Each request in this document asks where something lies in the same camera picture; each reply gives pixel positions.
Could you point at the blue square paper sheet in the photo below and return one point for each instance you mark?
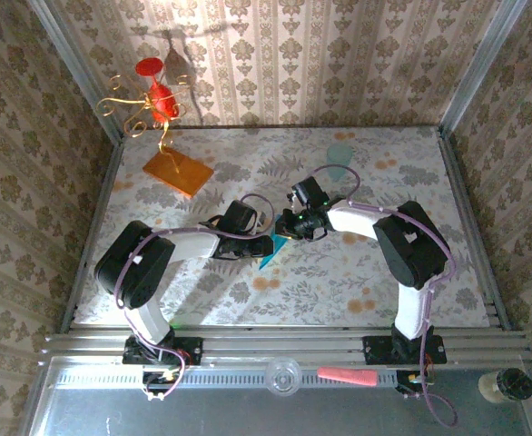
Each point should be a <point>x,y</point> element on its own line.
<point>271,254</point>

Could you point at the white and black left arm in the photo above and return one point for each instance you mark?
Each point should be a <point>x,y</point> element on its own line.
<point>130,268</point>

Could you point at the floral table cover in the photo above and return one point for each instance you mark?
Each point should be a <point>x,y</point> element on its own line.
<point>302,295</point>

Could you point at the teal plastic cup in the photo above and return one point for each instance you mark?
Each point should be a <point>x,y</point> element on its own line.
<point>339,156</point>

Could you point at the orange rectangular board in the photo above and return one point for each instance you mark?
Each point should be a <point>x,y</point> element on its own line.
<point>193,177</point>

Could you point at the clear round plastic lid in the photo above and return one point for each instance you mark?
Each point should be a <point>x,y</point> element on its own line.
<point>284,377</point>

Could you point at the small controller board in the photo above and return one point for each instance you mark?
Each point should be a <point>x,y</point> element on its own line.
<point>161,377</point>
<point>413,380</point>

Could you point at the pink comb-like tool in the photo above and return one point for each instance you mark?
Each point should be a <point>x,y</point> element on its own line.
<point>347,376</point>

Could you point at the red wine glass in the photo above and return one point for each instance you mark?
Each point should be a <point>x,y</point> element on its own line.
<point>162,103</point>

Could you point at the grey metal tray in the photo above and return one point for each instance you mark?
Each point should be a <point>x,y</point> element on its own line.
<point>248,415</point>

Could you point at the cream cylinder with black end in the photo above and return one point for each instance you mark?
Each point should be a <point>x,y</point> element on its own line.
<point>513,385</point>

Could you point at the aluminium long cross rail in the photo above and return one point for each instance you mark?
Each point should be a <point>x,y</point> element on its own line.
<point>270,346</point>

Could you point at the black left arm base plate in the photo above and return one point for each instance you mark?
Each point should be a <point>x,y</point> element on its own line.
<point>191,347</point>

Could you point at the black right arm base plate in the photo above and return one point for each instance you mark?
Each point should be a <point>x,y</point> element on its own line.
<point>372,349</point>

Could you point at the aluminium side rail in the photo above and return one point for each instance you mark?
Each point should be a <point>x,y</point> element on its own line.
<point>105,191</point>
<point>463,191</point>

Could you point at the aluminium frame post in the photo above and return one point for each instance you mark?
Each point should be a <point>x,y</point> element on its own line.
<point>78,68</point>
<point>479,68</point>

